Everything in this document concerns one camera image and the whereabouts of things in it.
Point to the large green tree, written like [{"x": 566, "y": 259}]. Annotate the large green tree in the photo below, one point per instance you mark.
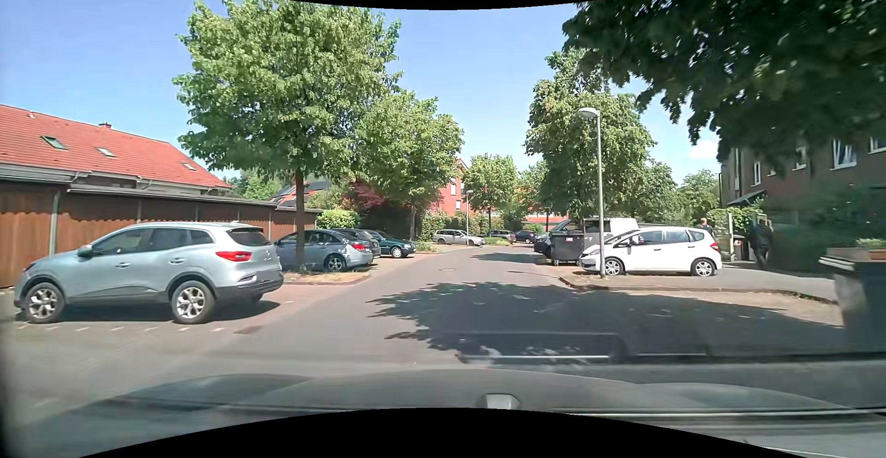
[{"x": 291, "y": 91}]

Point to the reddish paved parking area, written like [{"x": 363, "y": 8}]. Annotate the reddish paved parking area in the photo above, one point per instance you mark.
[{"x": 304, "y": 297}]

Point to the dark green parked car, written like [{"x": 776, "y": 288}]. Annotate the dark green parked car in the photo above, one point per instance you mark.
[{"x": 396, "y": 244}]

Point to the silver estate car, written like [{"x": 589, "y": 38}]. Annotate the silver estate car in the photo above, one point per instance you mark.
[{"x": 457, "y": 238}]

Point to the dark grey bin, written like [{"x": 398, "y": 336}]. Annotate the dark grey bin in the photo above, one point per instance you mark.
[{"x": 855, "y": 295}]

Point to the grey pavement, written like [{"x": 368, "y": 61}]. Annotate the grey pavement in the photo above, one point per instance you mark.
[{"x": 734, "y": 280}]

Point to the green bush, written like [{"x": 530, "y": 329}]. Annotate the green bush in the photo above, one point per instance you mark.
[{"x": 338, "y": 219}]

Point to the red brick house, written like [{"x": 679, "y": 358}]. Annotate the red brick house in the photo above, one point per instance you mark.
[{"x": 450, "y": 198}]

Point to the distant lamp post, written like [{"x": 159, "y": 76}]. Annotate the distant lamp post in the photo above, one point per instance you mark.
[{"x": 467, "y": 212}]

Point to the grey asphalt road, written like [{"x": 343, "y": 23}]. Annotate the grey asphalt road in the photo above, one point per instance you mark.
[{"x": 443, "y": 299}]

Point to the kerbed tree island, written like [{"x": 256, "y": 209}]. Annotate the kerbed tree island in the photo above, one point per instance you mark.
[{"x": 325, "y": 278}]

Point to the dark blue parked car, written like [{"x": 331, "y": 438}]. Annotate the dark blue parked car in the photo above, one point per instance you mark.
[{"x": 542, "y": 243}]

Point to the tall green tree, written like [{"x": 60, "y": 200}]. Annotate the tall green tree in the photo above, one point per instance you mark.
[{"x": 588, "y": 146}]

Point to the brown brick apartment building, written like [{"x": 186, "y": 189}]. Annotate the brown brick apartment building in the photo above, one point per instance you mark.
[{"x": 817, "y": 170}]

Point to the green hedge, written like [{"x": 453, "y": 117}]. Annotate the green hedge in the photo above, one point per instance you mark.
[{"x": 810, "y": 229}]

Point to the dark grey parked car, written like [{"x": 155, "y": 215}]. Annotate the dark grey parked car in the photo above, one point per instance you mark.
[{"x": 365, "y": 238}]

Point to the dark waste container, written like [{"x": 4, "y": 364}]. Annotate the dark waste container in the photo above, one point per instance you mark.
[{"x": 567, "y": 245}]

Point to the brown wooden garage building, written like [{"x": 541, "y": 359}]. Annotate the brown wooden garage building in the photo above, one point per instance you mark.
[{"x": 104, "y": 219}]

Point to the white van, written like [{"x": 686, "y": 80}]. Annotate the white van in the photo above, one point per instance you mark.
[{"x": 612, "y": 226}]

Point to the medium green tree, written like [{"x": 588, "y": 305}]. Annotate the medium green tree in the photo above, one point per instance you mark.
[{"x": 412, "y": 146}]

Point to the small green tree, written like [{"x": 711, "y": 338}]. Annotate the small green tree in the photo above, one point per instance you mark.
[{"x": 490, "y": 181}]

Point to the light blue suv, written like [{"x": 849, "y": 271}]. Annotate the light blue suv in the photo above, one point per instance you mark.
[{"x": 152, "y": 267}]

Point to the grey blue hatchback car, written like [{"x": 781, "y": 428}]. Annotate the grey blue hatchback car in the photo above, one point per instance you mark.
[{"x": 322, "y": 250}]

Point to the overhanging dark tree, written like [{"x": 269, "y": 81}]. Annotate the overhanging dark tree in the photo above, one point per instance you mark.
[{"x": 747, "y": 49}]

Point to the white small car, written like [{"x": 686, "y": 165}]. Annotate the white small car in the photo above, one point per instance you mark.
[{"x": 657, "y": 250}]

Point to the car's own bonnet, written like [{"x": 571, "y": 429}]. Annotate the car's own bonnet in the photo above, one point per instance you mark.
[{"x": 387, "y": 392}]

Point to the person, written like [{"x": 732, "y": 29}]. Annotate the person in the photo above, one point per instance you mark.
[
  {"x": 762, "y": 240},
  {"x": 705, "y": 226}
]

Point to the grey lamp post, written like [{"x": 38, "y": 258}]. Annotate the grey lamp post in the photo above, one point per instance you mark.
[{"x": 599, "y": 188}]

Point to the red roofed house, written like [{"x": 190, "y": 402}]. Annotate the red roofed house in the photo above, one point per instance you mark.
[{"x": 97, "y": 153}]

